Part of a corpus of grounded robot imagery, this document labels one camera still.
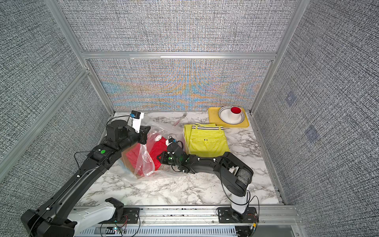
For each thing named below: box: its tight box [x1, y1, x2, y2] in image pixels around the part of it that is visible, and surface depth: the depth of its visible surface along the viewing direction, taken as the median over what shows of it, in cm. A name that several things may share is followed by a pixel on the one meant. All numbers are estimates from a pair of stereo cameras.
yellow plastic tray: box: [208, 107, 250, 128], surface depth 116 cm
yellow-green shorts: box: [182, 123, 230, 158], surface depth 93 cm
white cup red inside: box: [227, 106, 242, 121], surface depth 112 cm
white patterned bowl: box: [218, 105, 245, 125], surface depth 118 cm
